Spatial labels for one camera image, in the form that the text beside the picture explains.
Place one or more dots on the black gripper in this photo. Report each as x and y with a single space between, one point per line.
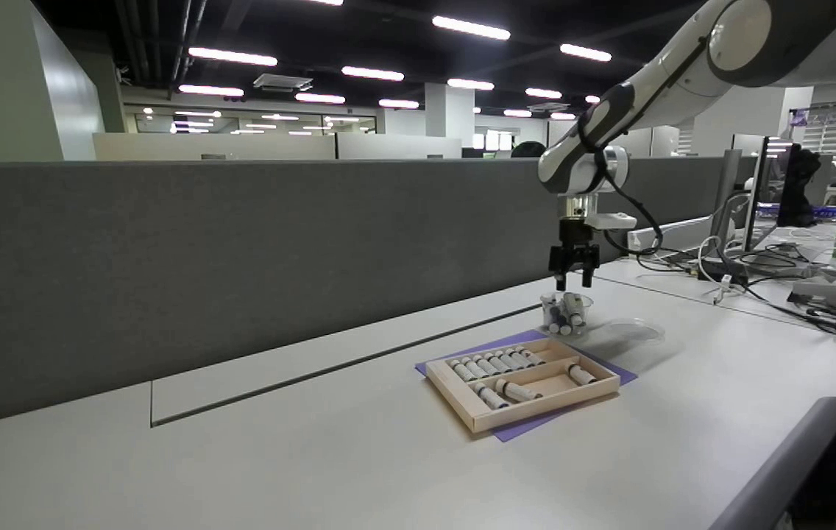
576 250

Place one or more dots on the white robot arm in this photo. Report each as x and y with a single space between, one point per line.
722 44

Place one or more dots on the row bottle six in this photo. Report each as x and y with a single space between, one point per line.
520 356

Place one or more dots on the white bottle bottom right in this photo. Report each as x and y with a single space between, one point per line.
581 374

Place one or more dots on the white bottle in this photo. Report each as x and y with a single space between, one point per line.
492 399
581 374
517 393

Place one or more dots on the row bottle five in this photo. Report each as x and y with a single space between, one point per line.
508 360

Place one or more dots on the row bottle four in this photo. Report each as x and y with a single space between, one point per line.
500 362

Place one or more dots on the row bottle three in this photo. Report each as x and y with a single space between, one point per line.
486 365

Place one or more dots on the wooden tray with divider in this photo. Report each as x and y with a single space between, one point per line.
523 383

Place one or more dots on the white bottle bottom left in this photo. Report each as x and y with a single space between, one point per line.
492 399

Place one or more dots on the grey partition wall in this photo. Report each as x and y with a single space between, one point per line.
124 271

